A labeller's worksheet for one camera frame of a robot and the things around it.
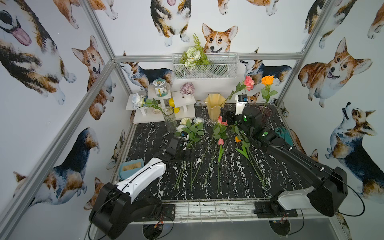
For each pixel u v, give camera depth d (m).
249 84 0.82
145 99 0.80
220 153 0.93
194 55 0.78
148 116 1.15
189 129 1.03
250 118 0.55
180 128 1.03
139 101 0.76
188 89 0.97
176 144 0.65
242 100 0.62
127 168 0.88
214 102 1.01
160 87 0.92
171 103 1.06
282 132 1.03
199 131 1.03
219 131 1.01
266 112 0.95
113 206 0.40
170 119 0.95
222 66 0.93
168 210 0.75
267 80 0.86
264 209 0.73
